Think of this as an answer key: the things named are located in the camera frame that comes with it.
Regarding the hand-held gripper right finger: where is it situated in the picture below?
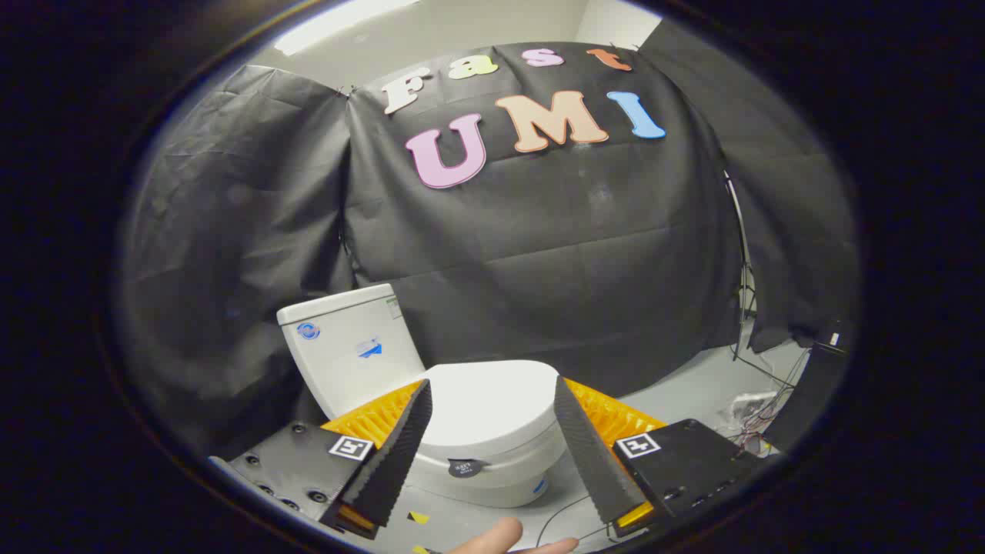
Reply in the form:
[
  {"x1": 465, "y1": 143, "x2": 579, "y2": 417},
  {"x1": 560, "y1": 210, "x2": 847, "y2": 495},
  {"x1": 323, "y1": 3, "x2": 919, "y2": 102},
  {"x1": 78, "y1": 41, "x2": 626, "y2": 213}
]
[{"x1": 553, "y1": 375, "x2": 770, "y2": 538}]

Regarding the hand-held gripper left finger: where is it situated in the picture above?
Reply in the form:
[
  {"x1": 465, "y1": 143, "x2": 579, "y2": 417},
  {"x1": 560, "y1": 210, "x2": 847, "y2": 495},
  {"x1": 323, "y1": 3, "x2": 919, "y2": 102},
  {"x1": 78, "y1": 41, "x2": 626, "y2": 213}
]
[{"x1": 209, "y1": 379, "x2": 433, "y2": 539}]

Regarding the black backdrop cloth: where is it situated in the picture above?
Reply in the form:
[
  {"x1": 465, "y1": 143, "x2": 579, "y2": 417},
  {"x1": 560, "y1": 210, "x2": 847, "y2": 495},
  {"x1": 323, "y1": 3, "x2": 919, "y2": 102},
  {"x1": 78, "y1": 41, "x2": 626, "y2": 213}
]
[{"x1": 119, "y1": 42, "x2": 859, "y2": 462}]

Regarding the black box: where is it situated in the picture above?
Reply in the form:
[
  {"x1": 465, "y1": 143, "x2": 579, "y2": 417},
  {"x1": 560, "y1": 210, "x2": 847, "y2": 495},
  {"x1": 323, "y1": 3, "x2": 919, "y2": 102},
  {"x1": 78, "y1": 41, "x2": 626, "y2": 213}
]
[{"x1": 766, "y1": 323, "x2": 847, "y2": 455}]

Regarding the black backdrop stand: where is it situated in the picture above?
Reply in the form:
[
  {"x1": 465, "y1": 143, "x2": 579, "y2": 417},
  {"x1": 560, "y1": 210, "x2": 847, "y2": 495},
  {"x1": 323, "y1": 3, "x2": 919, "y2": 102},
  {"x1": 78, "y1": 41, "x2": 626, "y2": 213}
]
[{"x1": 722, "y1": 171, "x2": 761, "y2": 362}]

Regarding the black floor cable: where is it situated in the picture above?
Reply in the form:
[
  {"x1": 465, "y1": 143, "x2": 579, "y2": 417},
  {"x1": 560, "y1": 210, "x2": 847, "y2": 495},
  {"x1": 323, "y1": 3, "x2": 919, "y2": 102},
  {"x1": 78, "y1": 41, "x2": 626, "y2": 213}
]
[{"x1": 535, "y1": 492, "x2": 616, "y2": 549}]

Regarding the tangle of cables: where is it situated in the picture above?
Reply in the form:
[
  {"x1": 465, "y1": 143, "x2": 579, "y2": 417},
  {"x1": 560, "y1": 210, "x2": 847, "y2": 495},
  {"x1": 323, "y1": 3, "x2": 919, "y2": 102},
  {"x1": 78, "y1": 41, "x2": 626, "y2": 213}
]
[{"x1": 720, "y1": 389, "x2": 782, "y2": 456}]

